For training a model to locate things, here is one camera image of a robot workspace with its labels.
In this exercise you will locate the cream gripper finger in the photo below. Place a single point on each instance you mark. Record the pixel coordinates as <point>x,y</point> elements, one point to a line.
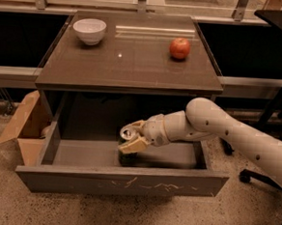
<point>134,126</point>
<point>134,145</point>

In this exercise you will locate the brown cardboard box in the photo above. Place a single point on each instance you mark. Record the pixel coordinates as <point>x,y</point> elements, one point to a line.
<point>28,127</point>

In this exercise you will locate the grey drawer cabinet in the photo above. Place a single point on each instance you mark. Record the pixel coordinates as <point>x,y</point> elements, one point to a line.
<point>132,59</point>

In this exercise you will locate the white ceramic bowl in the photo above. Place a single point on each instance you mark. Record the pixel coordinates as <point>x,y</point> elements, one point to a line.
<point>91,31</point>

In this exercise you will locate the red apple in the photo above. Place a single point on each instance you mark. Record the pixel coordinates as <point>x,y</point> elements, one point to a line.
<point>179,48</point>

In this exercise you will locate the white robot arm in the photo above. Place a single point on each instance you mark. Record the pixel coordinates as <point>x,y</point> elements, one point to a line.
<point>201,120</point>

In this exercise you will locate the green soda can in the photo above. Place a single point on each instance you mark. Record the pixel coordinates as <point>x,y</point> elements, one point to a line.
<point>126,160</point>

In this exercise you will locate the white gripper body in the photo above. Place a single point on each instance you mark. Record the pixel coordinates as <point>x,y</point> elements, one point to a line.
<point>154,129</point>

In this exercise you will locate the open grey top drawer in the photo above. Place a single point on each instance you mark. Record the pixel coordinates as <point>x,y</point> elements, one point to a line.
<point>80,155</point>

